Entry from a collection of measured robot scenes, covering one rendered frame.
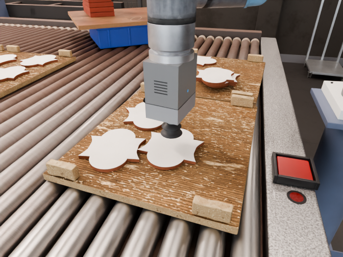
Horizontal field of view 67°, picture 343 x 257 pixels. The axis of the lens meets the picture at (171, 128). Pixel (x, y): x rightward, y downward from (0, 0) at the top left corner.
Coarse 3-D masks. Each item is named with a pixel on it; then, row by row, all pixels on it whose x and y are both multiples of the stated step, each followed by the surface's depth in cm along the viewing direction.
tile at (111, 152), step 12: (108, 132) 57; (120, 132) 57; (132, 132) 57; (96, 144) 53; (108, 144) 53; (120, 144) 53; (132, 144) 53; (84, 156) 50; (96, 156) 50; (108, 156) 50; (120, 156) 50; (132, 156) 50; (96, 168) 47; (108, 168) 47
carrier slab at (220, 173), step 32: (96, 128) 60; (128, 128) 60; (160, 128) 60; (192, 128) 60; (224, 128) 60; (64, 160) 50; (224, 160) 50; (96, 192) 44; (128, 192) 43; (160, 192) 43; (192, 192) 43; (224, 192) 43; (224, 224) 37
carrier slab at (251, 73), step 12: (216, 60) 105; (228, 60) 105; (240, 60) 105; (240, 72) 92; (252, 72) 92; (204, 84) 83; (240, 84) 83; (252, 84) 83; (204, 96) 75; (216, 96) 75; (228, 96) 75
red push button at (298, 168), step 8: (280, 160) 51; (288, 160) 51; (296, 160) 51; (304, 160) 51; (280, 168) 49; (288, 168) 49; (296, 168) 49; (304, 168) 49; (296, 176) 47; (304, 176) 47
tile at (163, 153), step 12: (156, 144) 53; (168, 144) 53; (180, 144) 53; (192, 144) 53; (156, 156) 50; (168, 156) 50; (180, 156) 50; (192, 156) 50; (156, 168) 48; (168, 168) 47
